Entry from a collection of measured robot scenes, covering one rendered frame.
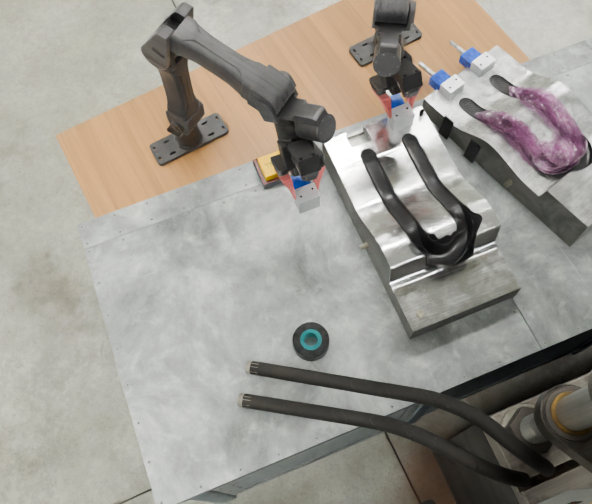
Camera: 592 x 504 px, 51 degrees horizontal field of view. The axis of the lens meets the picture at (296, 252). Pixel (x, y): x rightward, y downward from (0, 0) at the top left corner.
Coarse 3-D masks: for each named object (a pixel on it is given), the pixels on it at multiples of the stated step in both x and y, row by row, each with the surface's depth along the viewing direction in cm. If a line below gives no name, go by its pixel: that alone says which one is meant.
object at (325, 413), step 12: (240, 396) 131; (252, 396) 131; (264, 396) 131; (252, 408) 131; (264, 408) 129; (276, 408) 129; (288, 408) 128; (300, 408) 127; (312, 408) 127; (324, 408) 127; (336, 408) 126; (324, 420) 127; (336, 420) 125; (348, 420) 125; (360, 420) 124
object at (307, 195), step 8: (296, 176) 137; (296, 184) 137; (304, 184) 137; (312, 184) 135; (296, 192) 134; (304, 192) 134; (312, 192) 134; (296, 200) 136; (304, 200) 134; (312, 200) 135; (304, 208) 137; (312, 208) 138
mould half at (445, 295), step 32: (384, 128) 148; (416, 128) 148; (352, 160) 145; (384, 160) 145; (448, 160) 145; (352, 192) 143; (416, 192) 142; (384, 224) 136; (448, 224) 133; (384, 256) 131; (416, 256) 131; (480, 256) 138; (416, 288) 135; (448, 288) 135; (480, 288) 135; (512, 288) 134; (416, 320) 133; (448, 320) 135
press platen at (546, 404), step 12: (564, 384) 109; (540, 396) 111; (552, 396) 108; (564, 396) 107; (540, 408) 108; (552, 408) 106; (540, 420) 108; (552, 420) 106; (540, 432) 110; (552, 432) 106; (564, 432) 105; (576, 432) 105; (588, 432) 105; (564, 444) 105; (576, 444) 105; (588, 444) 105; (576, 456) 105; (588, 456) 104; (588, 468) 106
